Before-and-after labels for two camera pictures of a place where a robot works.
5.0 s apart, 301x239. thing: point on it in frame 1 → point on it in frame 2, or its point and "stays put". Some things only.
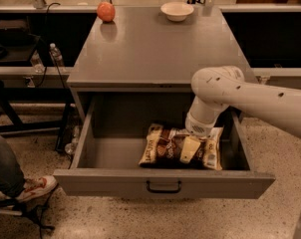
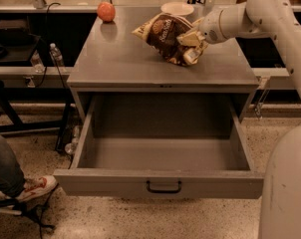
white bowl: [176, 11] stays put
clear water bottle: [56, 54] stays put
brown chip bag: [163, 146] → [161, 32]
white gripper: [197, 127] → [210, 26]
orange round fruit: [106, 11] stays put
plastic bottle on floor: [70, 147] stays put
